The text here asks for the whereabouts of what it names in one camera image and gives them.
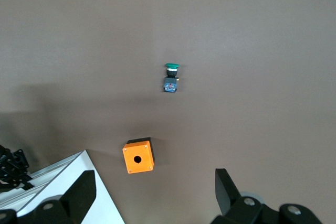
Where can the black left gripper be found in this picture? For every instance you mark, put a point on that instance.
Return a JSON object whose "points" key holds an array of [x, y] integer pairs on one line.
{"points": [[13, 169]]}

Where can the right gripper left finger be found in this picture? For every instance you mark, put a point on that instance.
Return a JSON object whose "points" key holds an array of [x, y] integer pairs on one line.
{"points": [[78, 197]]}

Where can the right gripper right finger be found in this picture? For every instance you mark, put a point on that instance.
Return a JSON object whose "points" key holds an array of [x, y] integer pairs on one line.
{"points": [[231, 197]]}

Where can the green mushroom push button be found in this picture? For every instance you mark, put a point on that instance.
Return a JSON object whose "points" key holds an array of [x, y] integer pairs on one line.
{"points": [[172, 79]]}

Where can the white drawer cabinet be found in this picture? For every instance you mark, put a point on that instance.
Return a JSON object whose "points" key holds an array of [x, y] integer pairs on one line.
{"points": [[86, 195]]}

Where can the orange button enclosure box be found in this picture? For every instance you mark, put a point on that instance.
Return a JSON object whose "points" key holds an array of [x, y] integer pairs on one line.
{"points": [[137, 159]]}

